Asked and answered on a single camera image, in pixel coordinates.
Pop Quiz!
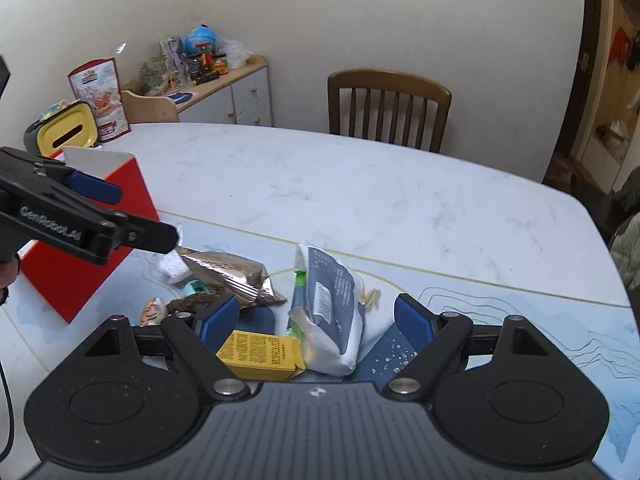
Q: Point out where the yellow grey tissue box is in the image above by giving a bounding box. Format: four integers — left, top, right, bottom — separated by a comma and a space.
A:
23, 101, 98, 157

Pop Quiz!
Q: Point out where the white small packet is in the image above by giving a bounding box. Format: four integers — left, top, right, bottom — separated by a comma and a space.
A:
154, 250, 192, 285

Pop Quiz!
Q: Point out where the brown foil snack packet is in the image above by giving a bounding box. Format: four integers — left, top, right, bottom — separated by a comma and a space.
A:
177, 246, 288, 308

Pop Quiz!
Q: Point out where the green jacket on chair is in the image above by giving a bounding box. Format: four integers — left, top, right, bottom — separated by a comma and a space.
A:
608, 167, 640, 291

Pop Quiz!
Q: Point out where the wooden sideboard cabinet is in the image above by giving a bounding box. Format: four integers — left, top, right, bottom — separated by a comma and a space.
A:
122, 54, 273, 127

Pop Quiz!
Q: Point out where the brown wooden chair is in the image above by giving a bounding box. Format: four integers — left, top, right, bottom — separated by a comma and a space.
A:
326, 68, 452, 153

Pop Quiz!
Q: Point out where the red white snack bag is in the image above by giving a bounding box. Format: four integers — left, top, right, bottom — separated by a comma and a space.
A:
67, 58, 130, 144

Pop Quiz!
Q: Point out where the blue globe toy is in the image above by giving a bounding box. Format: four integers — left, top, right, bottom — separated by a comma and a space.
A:
183, 25, 217, 56

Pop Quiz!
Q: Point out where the person left hand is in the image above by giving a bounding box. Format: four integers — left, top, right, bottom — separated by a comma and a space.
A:
0, 255, 21, 304

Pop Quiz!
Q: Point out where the red and white cardboard box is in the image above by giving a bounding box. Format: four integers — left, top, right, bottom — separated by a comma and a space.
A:
19, 145, 162, 325

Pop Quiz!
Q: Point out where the dark jar on cabinet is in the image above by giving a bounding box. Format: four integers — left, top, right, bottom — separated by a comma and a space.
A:
186, 58, 204, 82

